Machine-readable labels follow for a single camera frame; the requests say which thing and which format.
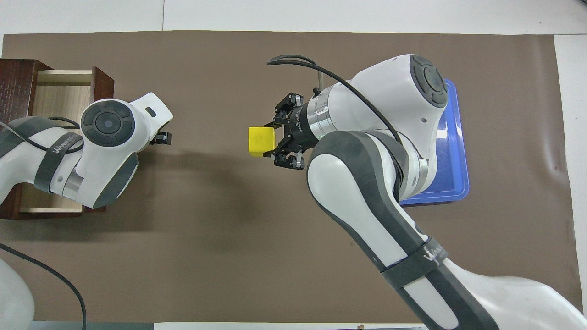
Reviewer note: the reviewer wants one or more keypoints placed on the yellow cube block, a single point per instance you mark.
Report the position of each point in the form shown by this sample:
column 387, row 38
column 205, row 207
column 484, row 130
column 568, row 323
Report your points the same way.
column 261, row 141

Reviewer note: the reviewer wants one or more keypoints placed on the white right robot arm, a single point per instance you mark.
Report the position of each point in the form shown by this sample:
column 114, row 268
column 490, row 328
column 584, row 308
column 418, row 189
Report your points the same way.
column 367, row 206

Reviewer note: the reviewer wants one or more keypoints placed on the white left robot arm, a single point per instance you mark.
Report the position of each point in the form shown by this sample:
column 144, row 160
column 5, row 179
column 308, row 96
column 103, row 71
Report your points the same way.
column 110, row 151

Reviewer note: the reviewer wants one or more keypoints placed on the dark wooden drawer cabinet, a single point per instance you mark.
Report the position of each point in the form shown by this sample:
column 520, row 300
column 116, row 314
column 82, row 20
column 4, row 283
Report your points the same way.
column 16, row 82

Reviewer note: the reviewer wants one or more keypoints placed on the wooden drawer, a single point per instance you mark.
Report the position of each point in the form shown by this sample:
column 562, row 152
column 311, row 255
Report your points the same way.
column 59, row 94

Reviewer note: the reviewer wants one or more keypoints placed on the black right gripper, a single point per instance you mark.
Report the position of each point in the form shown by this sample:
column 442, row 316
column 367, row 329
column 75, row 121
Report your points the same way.
column 298, row 128

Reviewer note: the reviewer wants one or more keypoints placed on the brown table mat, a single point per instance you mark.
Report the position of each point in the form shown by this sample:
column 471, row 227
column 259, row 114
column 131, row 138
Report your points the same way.
column 229, row 229

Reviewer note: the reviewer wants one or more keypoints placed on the blue plastic tray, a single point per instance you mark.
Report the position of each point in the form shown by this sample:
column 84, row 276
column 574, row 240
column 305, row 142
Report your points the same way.
column 451, row 169

